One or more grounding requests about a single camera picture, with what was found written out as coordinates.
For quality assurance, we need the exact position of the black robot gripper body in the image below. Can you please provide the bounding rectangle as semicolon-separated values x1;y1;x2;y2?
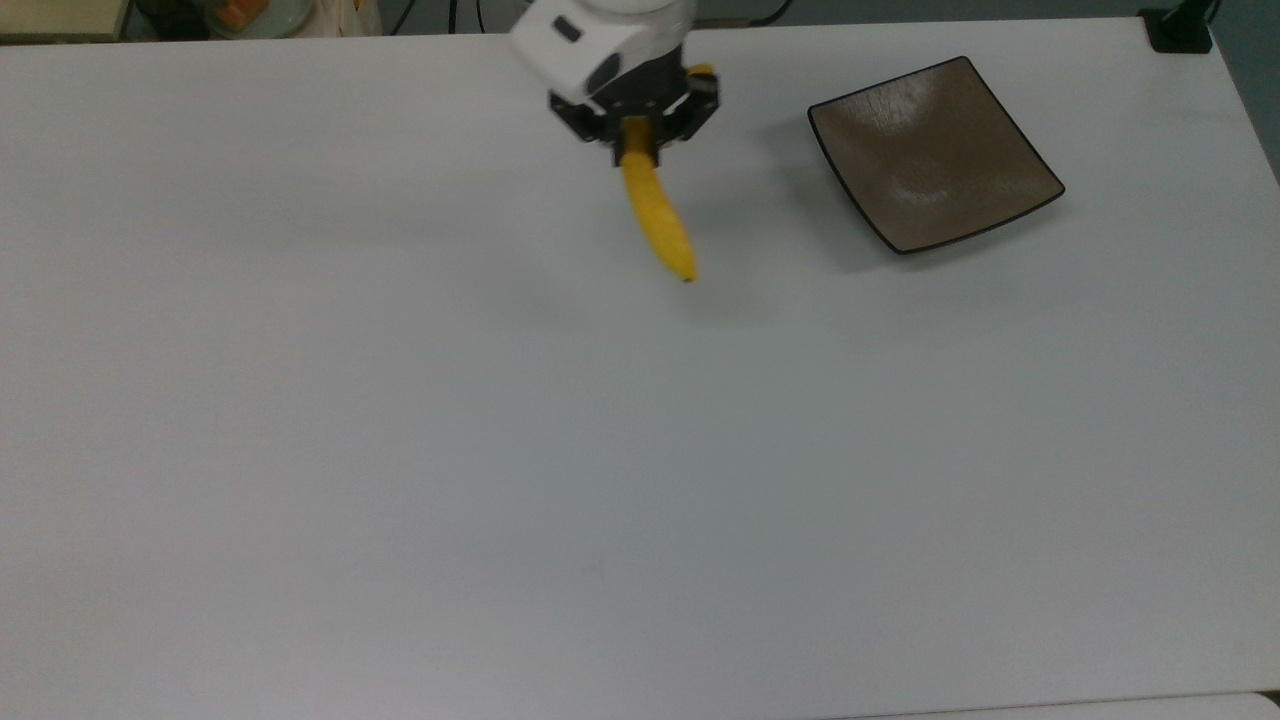
547;60;722;167

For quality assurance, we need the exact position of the yellow banana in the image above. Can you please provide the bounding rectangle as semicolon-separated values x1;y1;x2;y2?
619;64;717;284

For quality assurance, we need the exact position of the brown square ceramic plate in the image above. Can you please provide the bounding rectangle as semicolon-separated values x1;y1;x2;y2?
807;56;1067;256

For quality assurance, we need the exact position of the glass bowl with orange food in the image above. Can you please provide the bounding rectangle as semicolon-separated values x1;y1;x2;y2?
203;0;313;40

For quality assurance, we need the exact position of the beige wooden board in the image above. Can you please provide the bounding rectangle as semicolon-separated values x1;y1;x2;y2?
0;0;133;43

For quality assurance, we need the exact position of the black table clamp mount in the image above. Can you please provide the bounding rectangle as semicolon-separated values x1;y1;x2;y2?
1138;0;1217;55

